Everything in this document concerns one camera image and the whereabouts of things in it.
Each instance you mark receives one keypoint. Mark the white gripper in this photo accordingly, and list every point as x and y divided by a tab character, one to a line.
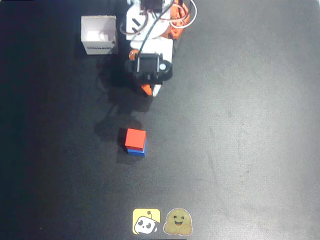
150	91

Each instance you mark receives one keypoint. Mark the red cube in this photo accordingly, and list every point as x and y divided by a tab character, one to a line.
135	138

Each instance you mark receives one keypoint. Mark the orange and white robot arm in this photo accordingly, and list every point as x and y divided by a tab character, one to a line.
128	32

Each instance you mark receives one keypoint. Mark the blue cube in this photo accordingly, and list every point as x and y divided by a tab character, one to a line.
136	153

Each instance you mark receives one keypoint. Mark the white cardboard box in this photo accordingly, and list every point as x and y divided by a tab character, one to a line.
98	32

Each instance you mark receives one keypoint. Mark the yellow robot face sticker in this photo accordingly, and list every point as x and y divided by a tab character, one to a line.
146	221

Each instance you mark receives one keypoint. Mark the smiling hugging face sticker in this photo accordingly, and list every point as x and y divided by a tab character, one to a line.
178	222

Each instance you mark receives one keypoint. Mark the black gripper-mounted camera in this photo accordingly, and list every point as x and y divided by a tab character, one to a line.
147	67

